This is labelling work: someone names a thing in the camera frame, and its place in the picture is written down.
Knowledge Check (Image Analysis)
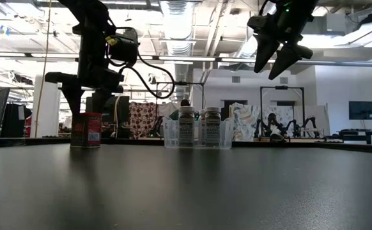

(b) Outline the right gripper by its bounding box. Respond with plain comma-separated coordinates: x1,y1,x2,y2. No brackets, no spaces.
247,0,320,81

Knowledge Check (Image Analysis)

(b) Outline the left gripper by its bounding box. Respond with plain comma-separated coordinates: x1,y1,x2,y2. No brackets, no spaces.
44,30,125,116

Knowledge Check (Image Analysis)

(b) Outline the red-lidded smoked paprika tin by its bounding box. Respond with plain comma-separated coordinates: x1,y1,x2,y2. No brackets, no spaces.
70,111,103,149

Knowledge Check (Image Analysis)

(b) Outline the white-lidded bagel seasoning jar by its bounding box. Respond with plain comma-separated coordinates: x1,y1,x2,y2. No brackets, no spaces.
204,106,222,148
178,105,196,148

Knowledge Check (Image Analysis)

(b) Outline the black metal stand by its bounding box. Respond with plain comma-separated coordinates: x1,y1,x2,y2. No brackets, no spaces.
260,85,305,128
155,81,205,111

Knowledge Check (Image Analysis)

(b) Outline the black computer monitor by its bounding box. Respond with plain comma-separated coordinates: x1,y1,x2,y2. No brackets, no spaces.
85,95,130,128

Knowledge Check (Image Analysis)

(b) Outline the white pillar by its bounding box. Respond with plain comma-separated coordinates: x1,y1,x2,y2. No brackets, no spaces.
31,75,61,138

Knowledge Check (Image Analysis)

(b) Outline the polka dot cloth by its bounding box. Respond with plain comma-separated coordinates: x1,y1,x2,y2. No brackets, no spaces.
128,101,157,139

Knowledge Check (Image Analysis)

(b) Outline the floral patterned cloth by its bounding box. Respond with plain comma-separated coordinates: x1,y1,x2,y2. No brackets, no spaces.
229,102,260,141

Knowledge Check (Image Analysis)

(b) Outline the person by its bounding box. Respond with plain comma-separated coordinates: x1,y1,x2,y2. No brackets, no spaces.
169,98,192,121

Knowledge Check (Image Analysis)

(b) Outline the black bench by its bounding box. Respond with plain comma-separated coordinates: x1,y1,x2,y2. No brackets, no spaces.
336,128,372,145

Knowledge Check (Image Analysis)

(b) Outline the thin yellow cord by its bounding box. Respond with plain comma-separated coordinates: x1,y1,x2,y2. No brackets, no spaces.
34,0,52,138

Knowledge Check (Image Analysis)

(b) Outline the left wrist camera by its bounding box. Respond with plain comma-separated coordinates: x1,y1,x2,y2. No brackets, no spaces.
106,27,141,66

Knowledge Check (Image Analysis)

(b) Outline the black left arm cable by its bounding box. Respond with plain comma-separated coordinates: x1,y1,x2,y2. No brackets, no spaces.
107,27,176,100

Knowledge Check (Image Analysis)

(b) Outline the silver air duct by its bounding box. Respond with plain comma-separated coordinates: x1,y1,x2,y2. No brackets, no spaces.
160,0,195,96

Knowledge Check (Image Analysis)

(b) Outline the wall television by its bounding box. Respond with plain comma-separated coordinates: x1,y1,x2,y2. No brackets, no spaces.
348,100,372,121

